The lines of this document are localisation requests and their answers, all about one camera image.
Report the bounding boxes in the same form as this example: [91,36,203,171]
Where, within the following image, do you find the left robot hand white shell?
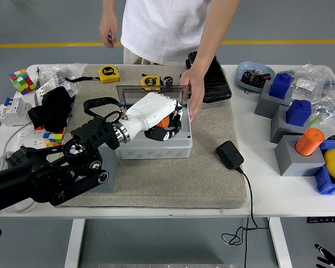
[122,91,185,142]

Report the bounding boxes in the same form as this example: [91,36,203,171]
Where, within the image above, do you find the person's right hand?
[98,19,120,50]

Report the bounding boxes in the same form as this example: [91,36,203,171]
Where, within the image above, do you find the person's left hand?
[180,65,206,123]

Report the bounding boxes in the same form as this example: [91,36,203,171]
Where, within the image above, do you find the orange cylinder battery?
[295,127,325,157]
[158,116,171,130]

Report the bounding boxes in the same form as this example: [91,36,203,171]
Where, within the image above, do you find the smoked transparent box lid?
[116,84,190,108]

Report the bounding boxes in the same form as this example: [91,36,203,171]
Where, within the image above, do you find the grey plastic junction box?
[116,106,194,160]

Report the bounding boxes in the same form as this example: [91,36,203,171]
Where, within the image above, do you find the blue battery block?
[285,99,312,127]
[269,73,293,100]

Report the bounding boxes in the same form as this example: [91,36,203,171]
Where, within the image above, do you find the rounded yellow tape measure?
[141,74,162,92]

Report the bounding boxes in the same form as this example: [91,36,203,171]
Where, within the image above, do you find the square yellow tape measure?
[64,65,121,84]

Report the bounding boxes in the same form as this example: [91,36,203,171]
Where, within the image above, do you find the black table control panel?
[306,216,335,224]

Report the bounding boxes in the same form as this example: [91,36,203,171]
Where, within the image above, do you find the light blue bowl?
[236,61,276,93]

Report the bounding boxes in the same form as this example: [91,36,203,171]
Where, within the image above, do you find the person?
[98,0,241,123]

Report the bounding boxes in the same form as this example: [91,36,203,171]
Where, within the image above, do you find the white table leg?
[64,218,86,268]
[269,217,293,268]

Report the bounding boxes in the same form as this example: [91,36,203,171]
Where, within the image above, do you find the dark electronic components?
[241,69,271,89]

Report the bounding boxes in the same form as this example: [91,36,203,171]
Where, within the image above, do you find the clear bag of parts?
[38,63,88,97]

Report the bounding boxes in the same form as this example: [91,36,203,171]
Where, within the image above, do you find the grey-brown mat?
[49,64,248,209]

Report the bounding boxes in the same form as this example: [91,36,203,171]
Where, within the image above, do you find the grey holder block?
[274,135,326,177]
[253,80,294,120]
[270,105,312,144]

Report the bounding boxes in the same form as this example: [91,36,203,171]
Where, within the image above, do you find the grey block with round hole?
[86,145,120,194]

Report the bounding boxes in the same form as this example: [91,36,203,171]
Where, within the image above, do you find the blue plastic bin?
[313,139,335,195]

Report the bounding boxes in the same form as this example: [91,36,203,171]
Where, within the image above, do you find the white and purple packet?
[33,76,59,107]

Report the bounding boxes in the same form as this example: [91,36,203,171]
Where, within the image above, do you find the black cloth pouch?
[27,85,73,132]

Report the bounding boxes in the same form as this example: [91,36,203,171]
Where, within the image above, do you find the colourful puzzle cube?
[9,69,37,96]
[42,127,66,147]

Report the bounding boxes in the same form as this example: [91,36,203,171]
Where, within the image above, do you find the clear bags of small parts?
[289,63,335,125]

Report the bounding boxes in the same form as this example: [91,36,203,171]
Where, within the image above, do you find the white circuit breaker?
[0,97,33,128]

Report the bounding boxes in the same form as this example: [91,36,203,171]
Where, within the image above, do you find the black glossy device on bracket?
[185,51,232,103]

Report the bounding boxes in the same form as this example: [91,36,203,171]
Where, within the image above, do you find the black power adapter with cord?
[215,140,269,268]

